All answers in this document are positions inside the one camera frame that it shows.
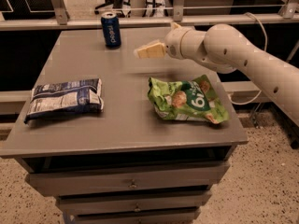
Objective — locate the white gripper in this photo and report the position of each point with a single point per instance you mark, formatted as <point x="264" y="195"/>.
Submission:
<point x="175" y="43"/>

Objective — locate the blue pepsi can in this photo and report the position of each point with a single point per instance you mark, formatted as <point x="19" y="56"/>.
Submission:
<point x="111" y="30"/>

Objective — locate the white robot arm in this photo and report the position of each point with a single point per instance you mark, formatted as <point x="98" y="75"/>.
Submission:
<point x="223" y="49"/>

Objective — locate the green chip bag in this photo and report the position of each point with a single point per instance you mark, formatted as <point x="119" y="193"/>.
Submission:
<point x="194" y="100"/>

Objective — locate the blue chip bag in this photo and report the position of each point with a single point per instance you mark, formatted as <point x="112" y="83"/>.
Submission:
<point x="72" y="97"/>

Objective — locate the grey metal railing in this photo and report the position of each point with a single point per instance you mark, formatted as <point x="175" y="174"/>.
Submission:
<point x="17" y="15"/>

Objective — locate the bottom grey drawer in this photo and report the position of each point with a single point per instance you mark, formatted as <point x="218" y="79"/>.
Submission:
<point x="143" y="217"/>

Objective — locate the grey drawer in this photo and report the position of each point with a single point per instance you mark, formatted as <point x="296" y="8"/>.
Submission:
<point x="143" y="217"/>
<point x="129" y="178"/>
<point x="134" y="202"/>

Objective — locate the top grey drawer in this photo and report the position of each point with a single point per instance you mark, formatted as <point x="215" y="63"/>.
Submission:
<point x="129" y="178"/>

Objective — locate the middle grey drawer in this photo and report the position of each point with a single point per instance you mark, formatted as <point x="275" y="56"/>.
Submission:
<point x="134" y="202"/>

